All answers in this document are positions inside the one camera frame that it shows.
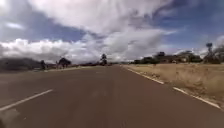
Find white road edge line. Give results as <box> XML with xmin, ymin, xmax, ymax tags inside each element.
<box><xmin>125</xmin><ymin>67</ymin><xmax>222</xmax><ymax>110</ymax></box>

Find lone dark tree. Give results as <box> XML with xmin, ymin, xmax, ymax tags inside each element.
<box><xmin>99</xmin><ymin>53</ymin><xmax>109</xmax><ymax>67</ymax></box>

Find dry yellow grass verge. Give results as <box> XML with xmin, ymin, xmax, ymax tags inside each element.
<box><xmin>121</xmin><ymin>62</ymin><xmax>224</xmax><ymax>110</ymax></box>

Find brown-grey asphalt road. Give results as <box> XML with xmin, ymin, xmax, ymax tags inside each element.
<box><xmin>0</xmin><ymin>64</ymin><xmax>224</xmax><ymax>128</ymax></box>

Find dark tree clump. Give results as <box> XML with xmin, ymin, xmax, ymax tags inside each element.
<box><xmin>55</xmin><ymin>57</ymin><xmax>72</xmax><ymax>70</ymax></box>

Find white dashed centre line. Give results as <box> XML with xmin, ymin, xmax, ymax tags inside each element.
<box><xmin>0</xmin><ymin>88</ymin><xmax>54</xmax><ymax>112</ymax></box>

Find pale dirt roadside strip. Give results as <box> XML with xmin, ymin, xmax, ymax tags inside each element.
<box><xmin>31</xmin><ymin>65</ymin><xmax>96</xmax><ymax>73</ymax></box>

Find row of trees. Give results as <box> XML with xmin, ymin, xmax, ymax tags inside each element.
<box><xmin>129</xmin><ymin>42</ymin><xmax>224</xmax><ymax>65</ymax></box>

